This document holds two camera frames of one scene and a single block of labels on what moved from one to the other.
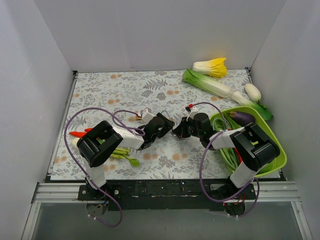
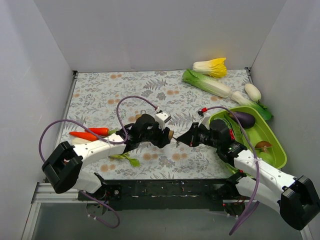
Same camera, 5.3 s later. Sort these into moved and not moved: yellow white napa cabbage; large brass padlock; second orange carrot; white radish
Moved: large brass padlock
Not moved: second orange carrot; white radish; yellow white napa cabbage
